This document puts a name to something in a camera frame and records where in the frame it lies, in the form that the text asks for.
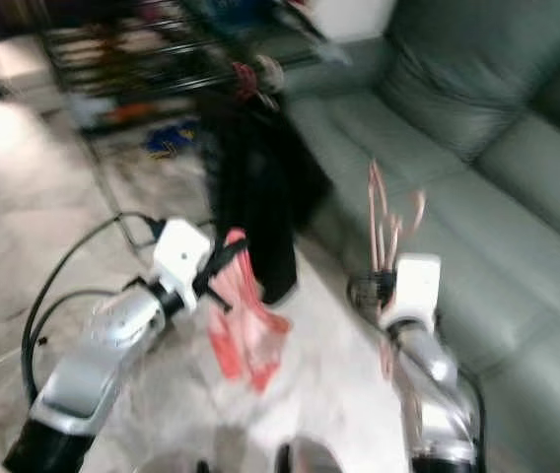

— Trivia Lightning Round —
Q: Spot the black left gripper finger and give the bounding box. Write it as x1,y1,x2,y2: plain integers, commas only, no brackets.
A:
193,284,234,316
199,236,248,287

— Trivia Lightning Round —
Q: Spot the pink cartoon print garment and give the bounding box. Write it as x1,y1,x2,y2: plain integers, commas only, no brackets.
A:
206,227,293,395

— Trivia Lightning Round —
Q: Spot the pinkish plastic clothes hanger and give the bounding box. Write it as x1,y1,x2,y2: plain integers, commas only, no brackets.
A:
367,160,427,380

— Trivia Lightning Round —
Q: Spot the red plastic clothes hanger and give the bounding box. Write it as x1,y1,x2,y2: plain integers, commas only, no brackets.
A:
233,61,259,100

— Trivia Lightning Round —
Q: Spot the pale pink clothes hanger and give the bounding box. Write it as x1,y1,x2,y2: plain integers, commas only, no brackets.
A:
258,56,286,95

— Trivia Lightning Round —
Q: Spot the black hanging garment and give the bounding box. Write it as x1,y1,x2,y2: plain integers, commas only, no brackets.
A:
201,89,330,304

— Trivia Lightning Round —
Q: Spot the blue yellow floor toy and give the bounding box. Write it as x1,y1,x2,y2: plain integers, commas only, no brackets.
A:
144,118,202,159

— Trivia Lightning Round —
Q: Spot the grey-green leather sofa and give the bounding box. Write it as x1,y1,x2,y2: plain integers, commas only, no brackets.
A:
280,0,560,473

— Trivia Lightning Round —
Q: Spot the grey right robot leg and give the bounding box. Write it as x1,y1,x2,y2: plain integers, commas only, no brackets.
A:
275,439,360,473

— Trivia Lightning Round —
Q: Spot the black metal drying rack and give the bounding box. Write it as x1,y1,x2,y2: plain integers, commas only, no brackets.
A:
38,0,360,139

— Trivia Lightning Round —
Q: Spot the white side cabinet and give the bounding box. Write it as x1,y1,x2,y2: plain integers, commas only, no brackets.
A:
310,0,394,40

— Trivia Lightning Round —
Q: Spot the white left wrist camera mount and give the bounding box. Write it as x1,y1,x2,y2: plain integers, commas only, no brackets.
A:
150,217,214,297

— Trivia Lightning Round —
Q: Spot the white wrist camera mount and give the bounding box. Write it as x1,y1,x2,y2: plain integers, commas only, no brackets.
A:
150,217,214,297
388,253,444,331

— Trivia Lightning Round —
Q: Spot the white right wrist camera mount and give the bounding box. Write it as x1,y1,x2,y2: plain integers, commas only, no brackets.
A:
388,253,444,331

